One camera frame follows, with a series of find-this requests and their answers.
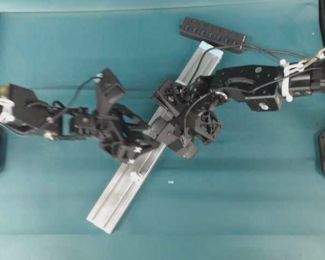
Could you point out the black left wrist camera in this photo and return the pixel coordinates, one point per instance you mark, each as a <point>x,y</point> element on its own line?
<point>108,92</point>

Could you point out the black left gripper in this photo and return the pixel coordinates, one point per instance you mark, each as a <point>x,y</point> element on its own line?
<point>108,130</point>

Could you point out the black USB hub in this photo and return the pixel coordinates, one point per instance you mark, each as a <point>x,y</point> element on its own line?
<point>212,34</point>

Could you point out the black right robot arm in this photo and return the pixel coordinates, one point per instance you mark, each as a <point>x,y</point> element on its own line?
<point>264,88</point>

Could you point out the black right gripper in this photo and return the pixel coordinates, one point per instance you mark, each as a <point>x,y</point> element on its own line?
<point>197,119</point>

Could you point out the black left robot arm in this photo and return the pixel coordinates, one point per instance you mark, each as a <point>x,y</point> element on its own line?
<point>20,109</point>

